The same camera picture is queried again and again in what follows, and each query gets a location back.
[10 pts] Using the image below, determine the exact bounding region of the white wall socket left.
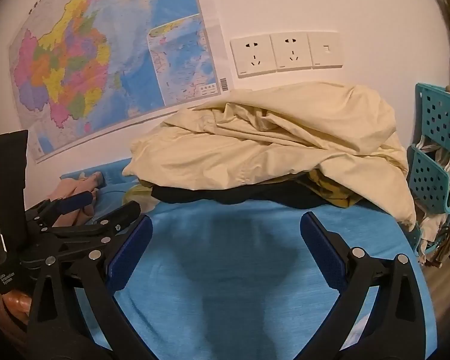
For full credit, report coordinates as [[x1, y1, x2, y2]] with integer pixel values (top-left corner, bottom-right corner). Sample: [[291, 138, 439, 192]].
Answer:
[[230, 34, 276, 78]]

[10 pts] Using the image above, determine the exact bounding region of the blue bed sheet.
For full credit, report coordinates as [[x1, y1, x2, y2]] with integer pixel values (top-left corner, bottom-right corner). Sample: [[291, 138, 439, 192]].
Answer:
[[59, 157, 439, 360]]

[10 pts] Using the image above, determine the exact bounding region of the cream yellow large garment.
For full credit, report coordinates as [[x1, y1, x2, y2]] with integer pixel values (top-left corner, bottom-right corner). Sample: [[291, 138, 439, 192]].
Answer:
[[123, 82, 416, 228]]

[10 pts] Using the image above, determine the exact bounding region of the white wall socket middle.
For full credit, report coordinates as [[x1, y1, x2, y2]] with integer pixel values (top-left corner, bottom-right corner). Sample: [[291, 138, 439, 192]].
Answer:
[[270, 31, 313, 72]]

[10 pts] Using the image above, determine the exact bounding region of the teal perforated basket upper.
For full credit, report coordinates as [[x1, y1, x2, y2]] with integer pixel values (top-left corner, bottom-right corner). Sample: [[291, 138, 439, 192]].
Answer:
[[415, 83, 450, 152]]

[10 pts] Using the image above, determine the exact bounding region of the teal perforated basket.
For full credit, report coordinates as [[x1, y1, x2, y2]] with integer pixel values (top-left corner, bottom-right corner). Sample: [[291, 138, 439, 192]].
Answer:
[[415, 83, 450, 152], [409, 145, 450, 215]]

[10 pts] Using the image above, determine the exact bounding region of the teal perforated basket lower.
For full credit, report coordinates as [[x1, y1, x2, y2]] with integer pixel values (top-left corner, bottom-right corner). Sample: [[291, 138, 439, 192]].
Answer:
[[409, 145, 450, 215]]

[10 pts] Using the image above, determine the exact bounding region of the colourful wall map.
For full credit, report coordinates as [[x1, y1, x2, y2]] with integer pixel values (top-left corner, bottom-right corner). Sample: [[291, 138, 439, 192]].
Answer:
[[9, 0, 230, 161]]

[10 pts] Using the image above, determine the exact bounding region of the mustard yellow garment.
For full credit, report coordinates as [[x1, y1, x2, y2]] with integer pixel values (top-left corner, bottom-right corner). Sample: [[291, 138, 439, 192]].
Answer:
[[300, 169, 362, 208]]

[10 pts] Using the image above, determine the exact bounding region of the light green garment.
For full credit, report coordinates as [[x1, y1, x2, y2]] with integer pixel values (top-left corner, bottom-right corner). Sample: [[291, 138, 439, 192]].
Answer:
[[122, 184, 160, 213]]

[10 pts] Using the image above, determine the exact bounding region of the pink beige cloth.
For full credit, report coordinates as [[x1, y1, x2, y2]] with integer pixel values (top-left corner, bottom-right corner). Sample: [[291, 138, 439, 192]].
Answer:
[[44, 170, 104, 229]]

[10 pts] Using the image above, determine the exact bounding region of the white wall socket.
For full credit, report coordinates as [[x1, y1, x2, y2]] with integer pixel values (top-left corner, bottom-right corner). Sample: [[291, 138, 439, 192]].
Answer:
[[230, 34, 276, 78], [270, 31, 313, 72]]

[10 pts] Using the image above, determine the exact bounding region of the person's left hand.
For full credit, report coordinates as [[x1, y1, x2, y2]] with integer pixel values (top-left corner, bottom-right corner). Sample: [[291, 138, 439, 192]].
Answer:
[[0, 290, 32, 331]]

